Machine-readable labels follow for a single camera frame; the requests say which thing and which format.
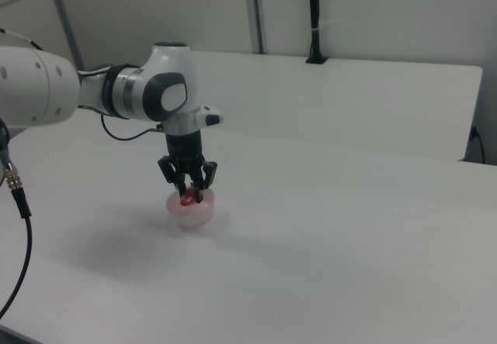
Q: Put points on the black pole with table clamp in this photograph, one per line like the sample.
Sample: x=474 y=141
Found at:
x=314 y=18

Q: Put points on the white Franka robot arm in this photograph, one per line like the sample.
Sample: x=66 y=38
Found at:
x=39 y=87

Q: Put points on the pink round bowl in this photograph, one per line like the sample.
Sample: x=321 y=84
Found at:
x=194 y=217

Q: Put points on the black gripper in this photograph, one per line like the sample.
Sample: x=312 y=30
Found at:
x=184 y=148

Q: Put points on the grey aluminium frame post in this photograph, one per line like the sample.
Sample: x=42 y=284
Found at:
x=254 y=10
x=64 y=14

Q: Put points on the red strawberry with green leaves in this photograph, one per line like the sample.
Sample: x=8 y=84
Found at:
x=187 y=199

